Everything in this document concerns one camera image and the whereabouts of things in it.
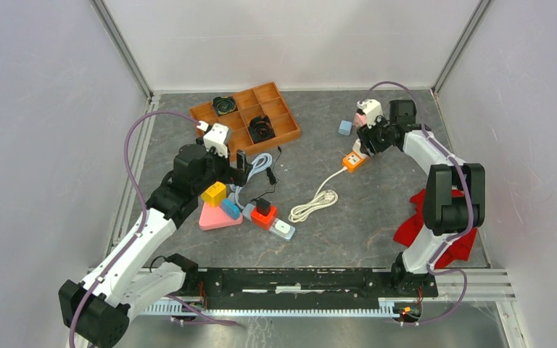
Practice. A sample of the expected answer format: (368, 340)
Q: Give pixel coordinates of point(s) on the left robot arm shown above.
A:
(101, 306)

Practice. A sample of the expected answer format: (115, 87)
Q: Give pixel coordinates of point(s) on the red cube socket adapter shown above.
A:
(264, 221)

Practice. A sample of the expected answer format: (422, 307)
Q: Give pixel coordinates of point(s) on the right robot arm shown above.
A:
(454, 201)

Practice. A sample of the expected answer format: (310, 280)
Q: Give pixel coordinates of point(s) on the light blue cube adapter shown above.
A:
(345, 128)

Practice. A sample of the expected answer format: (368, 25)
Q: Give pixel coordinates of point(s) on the light blue power strip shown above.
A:
(279, 227)

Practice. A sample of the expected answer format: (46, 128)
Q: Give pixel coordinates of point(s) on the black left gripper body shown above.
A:
(226, 174)

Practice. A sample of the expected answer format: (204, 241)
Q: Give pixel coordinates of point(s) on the blue square plug adapter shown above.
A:
(230, 209)

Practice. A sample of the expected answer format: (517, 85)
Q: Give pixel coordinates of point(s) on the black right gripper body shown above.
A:
(378, 136)

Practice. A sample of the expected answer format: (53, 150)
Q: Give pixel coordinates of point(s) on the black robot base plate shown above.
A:
(299, 288)

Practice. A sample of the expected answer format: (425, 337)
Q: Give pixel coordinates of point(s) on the black power adapter plug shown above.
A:
(263, 207)

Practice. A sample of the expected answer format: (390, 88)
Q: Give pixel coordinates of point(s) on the yellow cube socket adapter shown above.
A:
(215, 194)

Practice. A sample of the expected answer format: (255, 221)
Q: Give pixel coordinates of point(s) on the pink cube socket adapter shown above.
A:
(359, 120)

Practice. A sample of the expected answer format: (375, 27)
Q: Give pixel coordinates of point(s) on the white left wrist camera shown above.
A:
(216, 136)

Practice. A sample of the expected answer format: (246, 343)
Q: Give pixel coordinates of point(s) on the rolled green-patterned tie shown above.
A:
(224, 105)

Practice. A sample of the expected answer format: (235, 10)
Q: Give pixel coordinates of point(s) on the white cable tray rail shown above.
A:
(171, 307)

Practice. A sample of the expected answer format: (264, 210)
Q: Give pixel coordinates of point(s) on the wooden compartment tray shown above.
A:
(265, 99)

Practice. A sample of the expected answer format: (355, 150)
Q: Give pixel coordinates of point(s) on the pink triangular power strip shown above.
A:
(212, 218)

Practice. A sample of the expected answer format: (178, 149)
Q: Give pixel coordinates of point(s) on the rolled dark orange-patterned tie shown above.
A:
(260, 129)

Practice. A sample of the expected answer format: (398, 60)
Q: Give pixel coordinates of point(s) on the orange power strip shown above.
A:
(353, 161)

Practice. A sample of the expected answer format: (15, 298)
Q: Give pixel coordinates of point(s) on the white cube socket adapter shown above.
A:
(360, 149)

